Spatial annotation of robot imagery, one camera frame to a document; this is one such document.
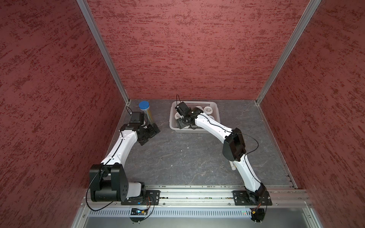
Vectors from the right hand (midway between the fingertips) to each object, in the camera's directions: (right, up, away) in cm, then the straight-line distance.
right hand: (185, 122), depth 95 cm
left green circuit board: (-24, -45, -23) cm, 56 cm away
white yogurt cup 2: (+19, +4, +5) cm, 20 cm away
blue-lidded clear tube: (-27, +11, -4) cm, 30 cm away
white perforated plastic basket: (+6, +14, +23) cm, 27 cm away
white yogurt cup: (+17, +9, +9) cm, 21 cm away
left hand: (-19, -8, -10) cm, 23 cm away
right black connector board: (+37, -44, -25) cm, 63 cm away
